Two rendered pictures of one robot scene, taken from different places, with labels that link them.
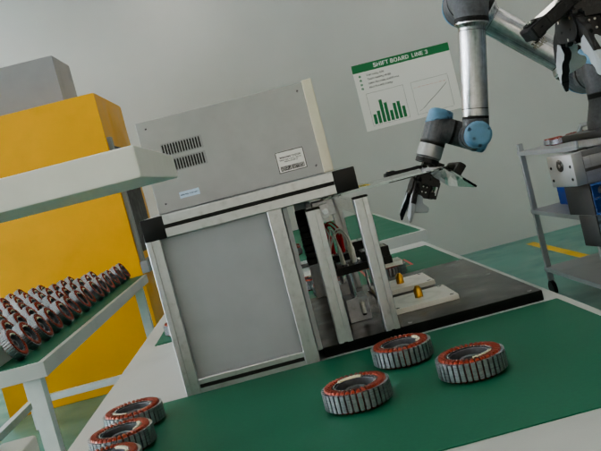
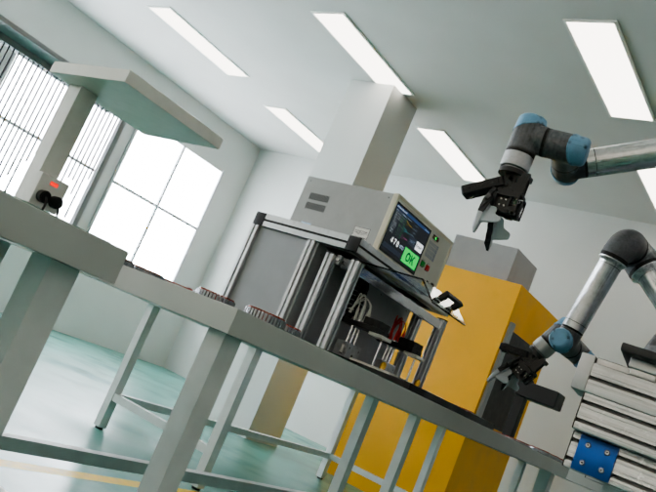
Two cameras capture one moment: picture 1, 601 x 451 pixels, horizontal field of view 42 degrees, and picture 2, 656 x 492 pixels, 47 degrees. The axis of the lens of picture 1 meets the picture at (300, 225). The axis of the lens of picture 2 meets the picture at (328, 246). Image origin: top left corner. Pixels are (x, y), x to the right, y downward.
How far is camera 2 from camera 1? 1.58 m
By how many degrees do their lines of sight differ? 42
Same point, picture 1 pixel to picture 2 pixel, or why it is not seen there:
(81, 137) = (493, 310)
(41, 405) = (245, 365)
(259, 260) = (289, 264)
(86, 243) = (445, 386)
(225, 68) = not seen: outside the picture
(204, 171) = (319, 216)
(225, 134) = (341, 202)
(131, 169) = (124, 77)
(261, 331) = (265, 303)
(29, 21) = (552, 235)
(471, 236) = not seen: outside the picture
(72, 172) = (112, 71)
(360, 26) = not seen: outside the picture
